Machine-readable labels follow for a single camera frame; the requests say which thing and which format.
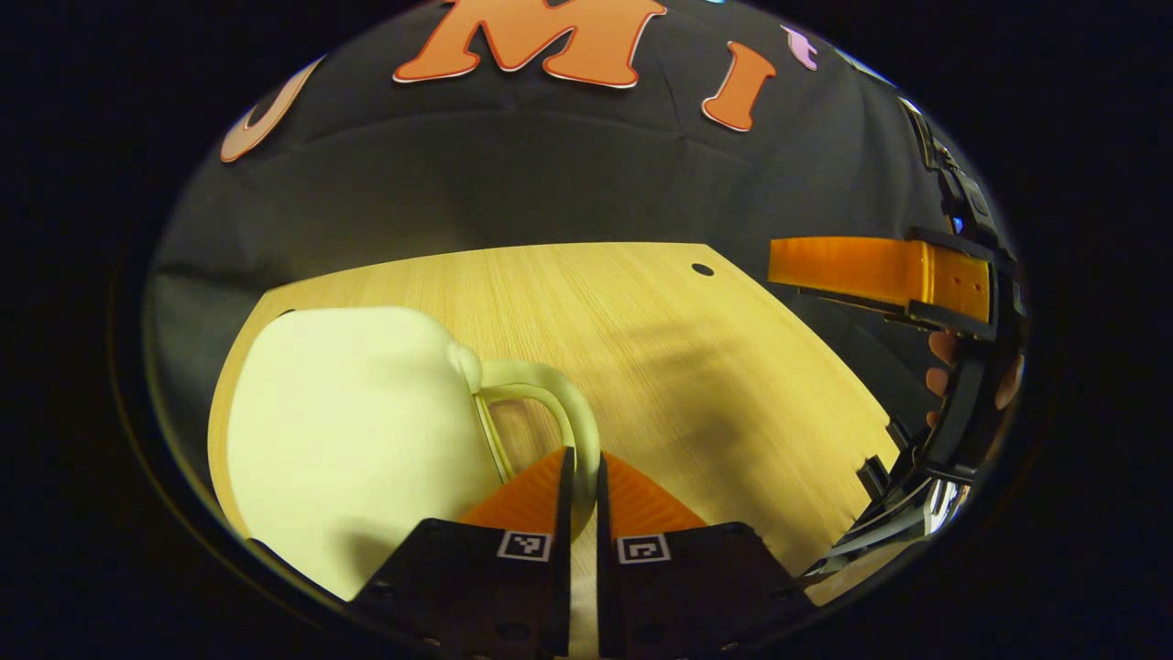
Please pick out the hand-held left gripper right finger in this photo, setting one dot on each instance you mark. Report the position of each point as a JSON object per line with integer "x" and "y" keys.
{"x": 607, "y": 550}

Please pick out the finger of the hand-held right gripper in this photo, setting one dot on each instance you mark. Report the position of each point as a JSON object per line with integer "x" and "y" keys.
{"x": 852, "y": 266}

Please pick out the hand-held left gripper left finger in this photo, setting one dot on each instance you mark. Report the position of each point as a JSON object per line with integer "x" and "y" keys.
{"x": 561, "y": 550}

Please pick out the pale yellow suitcase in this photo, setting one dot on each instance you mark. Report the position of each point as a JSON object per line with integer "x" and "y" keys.
{"x": 348, "y": 431}

